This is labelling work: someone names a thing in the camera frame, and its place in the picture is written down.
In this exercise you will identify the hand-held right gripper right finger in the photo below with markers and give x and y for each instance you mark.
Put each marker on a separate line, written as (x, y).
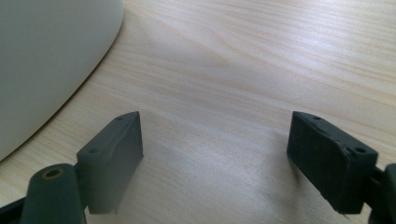
(330, 161)

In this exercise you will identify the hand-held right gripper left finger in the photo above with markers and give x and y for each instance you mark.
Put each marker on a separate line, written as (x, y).
(109, 161)

